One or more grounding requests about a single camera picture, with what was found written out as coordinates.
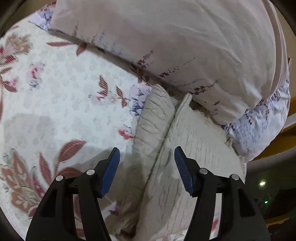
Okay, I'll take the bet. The beige cable-knit sweater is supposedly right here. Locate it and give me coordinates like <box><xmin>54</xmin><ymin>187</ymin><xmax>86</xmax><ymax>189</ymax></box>
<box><xmin>108</xmin><ymin>85</ymin><xmax>246</xmax><ymax>240</ymax></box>

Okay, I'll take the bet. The blue floral pillow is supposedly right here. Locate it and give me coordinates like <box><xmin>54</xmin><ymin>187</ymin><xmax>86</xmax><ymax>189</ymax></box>
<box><xmin>225</xmin><ymin>78</ymin><xmax>291</xmax><ymax>163</ymax></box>

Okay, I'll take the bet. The floral bed sheet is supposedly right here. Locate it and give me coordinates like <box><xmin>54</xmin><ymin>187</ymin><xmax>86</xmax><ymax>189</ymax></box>
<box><xmin>1</xmin><ymin>15</ymin><xmax>151</xmax><ymax>238</ymax></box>

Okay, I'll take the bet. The pink floral pillow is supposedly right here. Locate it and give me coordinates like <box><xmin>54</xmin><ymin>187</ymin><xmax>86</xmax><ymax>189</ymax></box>
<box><xmin>50</xmin><ymin>1</ymin><xmax>288</xmax><ymax>125</ymax></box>

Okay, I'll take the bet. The wooden bed frame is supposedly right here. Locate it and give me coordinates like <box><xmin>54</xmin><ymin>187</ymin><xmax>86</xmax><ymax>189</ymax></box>
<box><xmin>253</xmin><ymin>55</ymin><xmax>296</xmax><ymax>227</ymax></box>

